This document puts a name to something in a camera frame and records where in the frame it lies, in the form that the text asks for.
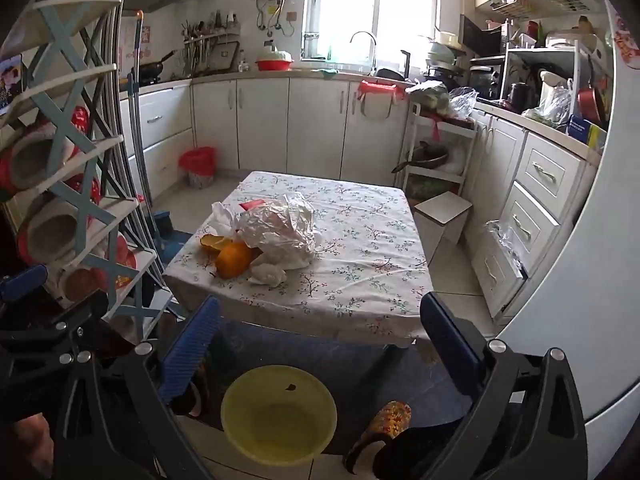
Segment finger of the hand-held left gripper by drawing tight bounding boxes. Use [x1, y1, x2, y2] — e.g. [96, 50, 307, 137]
[0, 264, 49, 306]
[0, 291, 110, 376]

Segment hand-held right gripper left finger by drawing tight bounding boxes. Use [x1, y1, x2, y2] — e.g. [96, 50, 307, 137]
[54, 295, 221, 480]

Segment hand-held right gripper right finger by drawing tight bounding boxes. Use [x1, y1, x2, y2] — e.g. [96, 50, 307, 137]
[419, 291, 590, 480]

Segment large orange peel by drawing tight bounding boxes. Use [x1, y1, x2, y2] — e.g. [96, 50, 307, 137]
[215, 241, 257, 279]

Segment small orange peel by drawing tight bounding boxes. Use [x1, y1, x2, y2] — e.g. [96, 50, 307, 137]
[200, 233, 236, 252]

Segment white tissue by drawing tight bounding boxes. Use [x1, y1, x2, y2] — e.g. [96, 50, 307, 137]
[249, 261, 289, 287]

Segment yellow plastic basin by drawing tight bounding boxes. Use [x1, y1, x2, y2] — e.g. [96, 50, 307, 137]
[221, 365, 338, 461]

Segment clear plastic bag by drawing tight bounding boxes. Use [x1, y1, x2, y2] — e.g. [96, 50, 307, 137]
[234, 191, 327, 267]

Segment round red-rimmed container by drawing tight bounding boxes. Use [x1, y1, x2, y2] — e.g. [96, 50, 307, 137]
[17, 199, 93, 263]
[0, 127, 76, 196]
[61, 266, 108, 303]

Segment red printed packet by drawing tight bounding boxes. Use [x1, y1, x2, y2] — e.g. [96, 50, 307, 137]
[97, 234, 138, 288]

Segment colourful patterned slipper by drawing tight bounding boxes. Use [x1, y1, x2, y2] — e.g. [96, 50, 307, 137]
[345, 400, 413, 476]

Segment clear plastic sheet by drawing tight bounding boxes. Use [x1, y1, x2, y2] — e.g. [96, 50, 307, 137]
[482, 220, 528, 281]

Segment blue dustpan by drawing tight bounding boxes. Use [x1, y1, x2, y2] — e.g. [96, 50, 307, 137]
[151, 209, 177, 252]

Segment white stool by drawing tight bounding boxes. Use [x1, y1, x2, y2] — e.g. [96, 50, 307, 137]
[414, 191, 473, 267]

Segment white plastic bag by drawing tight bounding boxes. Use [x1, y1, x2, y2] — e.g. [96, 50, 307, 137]
[211, 201, 242, 235]

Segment table with floral cloth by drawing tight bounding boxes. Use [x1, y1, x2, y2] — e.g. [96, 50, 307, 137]
[164, 170, 435, 348]

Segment white refrigerator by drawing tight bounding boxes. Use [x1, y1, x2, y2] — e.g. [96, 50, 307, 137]
[495, 0, 640, 461]

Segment waste bin with red bag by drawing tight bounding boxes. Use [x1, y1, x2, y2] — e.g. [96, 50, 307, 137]
[178, 146, 218, 190]

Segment dark pan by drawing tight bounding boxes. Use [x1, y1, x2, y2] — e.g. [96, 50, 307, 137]
[392, 142, 451, 173]

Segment blue white storage rack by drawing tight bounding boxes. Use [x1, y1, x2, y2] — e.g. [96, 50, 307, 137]
[0, 0, 173, 341]

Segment white kitchen cart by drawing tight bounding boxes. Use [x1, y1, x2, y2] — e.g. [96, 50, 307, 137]
[400, 100, 478, 201]

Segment white two-drawer cabinet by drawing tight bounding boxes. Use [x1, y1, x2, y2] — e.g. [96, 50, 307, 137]
[119, 80, 195, 202]

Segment crumpled clear bag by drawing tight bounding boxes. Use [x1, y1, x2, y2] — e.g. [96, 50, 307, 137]
[446, 86, 479, 122]

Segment black wok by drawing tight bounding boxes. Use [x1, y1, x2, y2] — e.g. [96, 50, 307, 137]
[136, 50, 179, 86]

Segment bagged green vegetables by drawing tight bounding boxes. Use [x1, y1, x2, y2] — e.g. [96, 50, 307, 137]
[407, 81, 451, 113]

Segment white sink base cabinet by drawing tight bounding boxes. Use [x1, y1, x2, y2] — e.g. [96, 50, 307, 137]
[191, 74, 417, 182]

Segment blue box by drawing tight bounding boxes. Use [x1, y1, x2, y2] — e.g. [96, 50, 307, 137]
[567, 115, 607, 142]

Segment black pot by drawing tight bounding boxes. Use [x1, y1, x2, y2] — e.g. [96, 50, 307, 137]
[506, 81, 534, 112]

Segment clear bag with greens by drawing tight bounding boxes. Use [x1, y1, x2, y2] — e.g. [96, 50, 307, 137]
[522, 85, 573, 128]

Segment black rice cooker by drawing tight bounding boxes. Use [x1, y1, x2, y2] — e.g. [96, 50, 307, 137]
[469, 66, 502, 102]

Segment red pot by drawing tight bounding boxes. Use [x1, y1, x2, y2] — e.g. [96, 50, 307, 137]
[576, 87, 604, 124]

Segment stacked pots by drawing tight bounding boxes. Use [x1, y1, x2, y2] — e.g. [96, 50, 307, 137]
[424, 31, 463, 83]

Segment chrome faucet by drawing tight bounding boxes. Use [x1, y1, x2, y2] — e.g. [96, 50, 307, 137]
[349, 30, 379, 75]

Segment red basin with white lid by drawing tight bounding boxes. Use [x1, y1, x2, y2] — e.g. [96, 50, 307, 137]
[255, 41, 296, 72]

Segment white counter shelf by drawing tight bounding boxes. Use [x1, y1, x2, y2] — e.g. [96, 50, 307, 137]
[500, 42, 610, 128]

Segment black microwave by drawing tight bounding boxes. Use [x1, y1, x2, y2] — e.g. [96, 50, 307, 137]
[459, 14, 510, 59]

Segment kitchen window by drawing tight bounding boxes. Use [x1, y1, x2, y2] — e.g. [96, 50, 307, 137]
[301, 0, 445, 70]

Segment red sticker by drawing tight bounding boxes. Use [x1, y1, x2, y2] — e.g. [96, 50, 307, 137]
[612, 14, 640, 71]

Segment white cabinet with silver handles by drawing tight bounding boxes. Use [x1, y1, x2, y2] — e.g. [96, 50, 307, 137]
[467, 102, 603, 322]

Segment grey metal door frame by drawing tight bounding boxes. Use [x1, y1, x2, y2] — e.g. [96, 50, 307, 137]
[102, 0, 166, 281]

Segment wall picture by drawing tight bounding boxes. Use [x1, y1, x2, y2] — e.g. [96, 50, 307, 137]
[0, 54, 26, 117]

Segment white bag with red handles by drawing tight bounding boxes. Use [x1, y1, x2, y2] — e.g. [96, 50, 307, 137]
[359, 79, 407, 121]

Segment wall utensil rack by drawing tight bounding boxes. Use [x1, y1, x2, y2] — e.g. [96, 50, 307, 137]
[181, 10, 242, 75]

